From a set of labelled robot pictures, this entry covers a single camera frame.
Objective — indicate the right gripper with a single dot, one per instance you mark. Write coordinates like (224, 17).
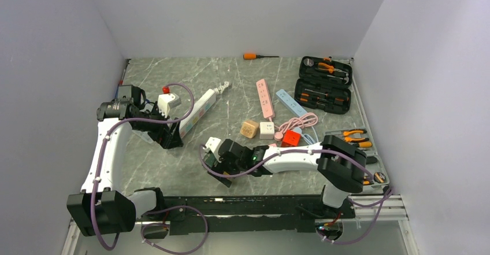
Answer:
(221, 167)

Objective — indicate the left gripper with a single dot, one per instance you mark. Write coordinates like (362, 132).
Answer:
(167, 137)

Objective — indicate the beige cube socket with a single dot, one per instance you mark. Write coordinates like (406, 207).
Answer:
(249, 129)

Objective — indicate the white cube socket top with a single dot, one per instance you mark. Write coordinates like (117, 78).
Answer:
(266, 130)

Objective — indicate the pink power strip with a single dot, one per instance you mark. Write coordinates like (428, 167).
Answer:
(265, 99)

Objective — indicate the red cube socket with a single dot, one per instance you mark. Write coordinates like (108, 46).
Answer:
(290, 139)

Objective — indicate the white long power strip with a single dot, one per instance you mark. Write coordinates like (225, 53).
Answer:
(201, 106)

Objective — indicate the light blue power strip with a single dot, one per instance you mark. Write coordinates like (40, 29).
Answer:
(288, 101)

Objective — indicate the black tool case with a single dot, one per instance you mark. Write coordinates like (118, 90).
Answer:
(329, 92)

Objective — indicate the grey tool case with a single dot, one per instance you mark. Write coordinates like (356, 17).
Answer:
(374, 163)

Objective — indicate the dark green cube socket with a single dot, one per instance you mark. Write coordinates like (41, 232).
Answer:
(209, 160)

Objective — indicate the clear plastic parts box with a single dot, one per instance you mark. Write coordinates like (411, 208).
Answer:
(144, 136)

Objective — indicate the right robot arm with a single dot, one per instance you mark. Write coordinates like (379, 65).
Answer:
(341, 164)

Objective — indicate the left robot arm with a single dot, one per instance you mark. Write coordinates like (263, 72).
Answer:
(100, 207)

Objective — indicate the red blue pen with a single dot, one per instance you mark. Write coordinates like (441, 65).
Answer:
(120, 82)

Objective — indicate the orange pliers in grey case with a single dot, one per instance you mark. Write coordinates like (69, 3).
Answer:
(354, 136)

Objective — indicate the orange pliers in black case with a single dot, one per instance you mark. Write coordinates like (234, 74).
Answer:
(321, 66)

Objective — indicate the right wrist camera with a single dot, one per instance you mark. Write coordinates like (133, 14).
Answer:
(213, 145)

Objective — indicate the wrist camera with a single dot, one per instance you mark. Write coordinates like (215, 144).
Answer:
(213, 145)
(167, 101)

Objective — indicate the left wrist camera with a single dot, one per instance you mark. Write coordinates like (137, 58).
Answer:
(167, 101)

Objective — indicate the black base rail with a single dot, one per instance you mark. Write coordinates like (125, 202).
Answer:
(300, 213)

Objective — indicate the orange handled screwdriver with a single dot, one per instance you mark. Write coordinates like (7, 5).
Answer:
(253, 56)

